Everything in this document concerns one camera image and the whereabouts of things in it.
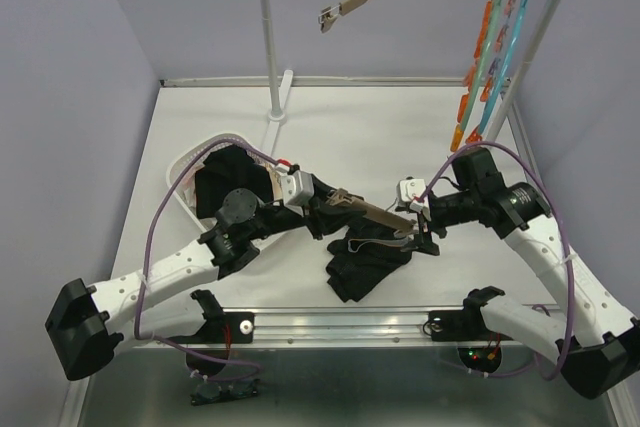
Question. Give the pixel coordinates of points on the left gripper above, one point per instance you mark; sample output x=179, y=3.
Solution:
x=321, y=218

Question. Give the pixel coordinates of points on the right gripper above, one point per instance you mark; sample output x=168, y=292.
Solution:
x=423, y=241

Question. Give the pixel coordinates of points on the black shorts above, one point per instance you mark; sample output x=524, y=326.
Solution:
x=225, y=170
x=357, y=267

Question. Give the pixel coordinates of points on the black underwear beige waistband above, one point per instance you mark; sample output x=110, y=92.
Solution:
x=276, y=171

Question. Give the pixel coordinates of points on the green plastic clip hanger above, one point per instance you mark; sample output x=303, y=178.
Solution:
x=470, y=107

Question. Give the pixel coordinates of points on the blue plastic clip hanger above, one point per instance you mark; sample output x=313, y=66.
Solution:
x=505, y=43

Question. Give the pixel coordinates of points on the white underwear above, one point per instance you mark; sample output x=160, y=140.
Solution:
x=189, y=191

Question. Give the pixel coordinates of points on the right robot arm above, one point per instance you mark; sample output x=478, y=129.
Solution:
x=596, y=346

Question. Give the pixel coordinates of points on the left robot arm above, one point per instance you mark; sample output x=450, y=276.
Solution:
x=89, y=324

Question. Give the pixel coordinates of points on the white perforated plastic basket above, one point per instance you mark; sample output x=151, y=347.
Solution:
x=216, y=142

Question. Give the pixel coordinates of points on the black eyeglasses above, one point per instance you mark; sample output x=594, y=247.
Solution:
x=219, y=393

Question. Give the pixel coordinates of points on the metal clothes rack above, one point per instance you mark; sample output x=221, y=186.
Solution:
x=511, y=85

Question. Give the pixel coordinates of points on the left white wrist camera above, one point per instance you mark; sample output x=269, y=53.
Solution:
x=297, y=187

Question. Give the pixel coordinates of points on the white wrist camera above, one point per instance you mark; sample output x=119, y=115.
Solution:
x=297, y=187
x=408, y=196

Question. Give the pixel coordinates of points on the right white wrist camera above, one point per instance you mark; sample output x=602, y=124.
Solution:
x=408, y=196

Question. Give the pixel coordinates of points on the aluminium mounting rail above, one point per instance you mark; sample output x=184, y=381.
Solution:
x=189, y=324

